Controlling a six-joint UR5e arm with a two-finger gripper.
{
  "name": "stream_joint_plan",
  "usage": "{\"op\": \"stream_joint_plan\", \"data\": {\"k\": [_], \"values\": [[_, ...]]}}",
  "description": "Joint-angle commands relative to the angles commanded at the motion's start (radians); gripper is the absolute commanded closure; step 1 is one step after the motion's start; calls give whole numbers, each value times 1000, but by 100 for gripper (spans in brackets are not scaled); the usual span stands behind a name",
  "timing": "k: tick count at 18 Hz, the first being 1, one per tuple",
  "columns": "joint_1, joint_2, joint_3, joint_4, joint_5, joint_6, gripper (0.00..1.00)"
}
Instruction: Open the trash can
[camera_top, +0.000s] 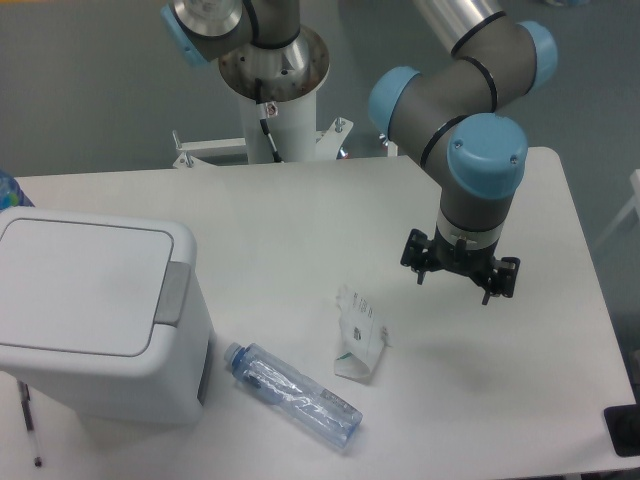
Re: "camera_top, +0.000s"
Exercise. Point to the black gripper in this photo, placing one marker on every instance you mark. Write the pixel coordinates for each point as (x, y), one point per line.
(466, 253)

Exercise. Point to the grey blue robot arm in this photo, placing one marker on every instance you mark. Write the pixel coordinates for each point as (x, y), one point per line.
(448, 124)

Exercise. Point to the white trash can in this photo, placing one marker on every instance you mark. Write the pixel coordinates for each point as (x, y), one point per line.
(105, 314)

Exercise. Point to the crumpled white paper carton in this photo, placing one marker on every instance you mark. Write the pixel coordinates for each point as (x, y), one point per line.
(363, 336)

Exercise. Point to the empty clear plastic bottle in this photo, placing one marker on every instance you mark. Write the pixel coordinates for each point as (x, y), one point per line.
(276, 383)

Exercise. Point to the black pen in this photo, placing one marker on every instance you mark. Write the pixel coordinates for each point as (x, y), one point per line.
(25, 400)

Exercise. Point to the black table cable port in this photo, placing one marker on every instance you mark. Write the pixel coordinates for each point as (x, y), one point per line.
(623, 426)

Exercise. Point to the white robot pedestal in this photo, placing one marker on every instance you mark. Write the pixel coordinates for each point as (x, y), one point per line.
(276, 92)

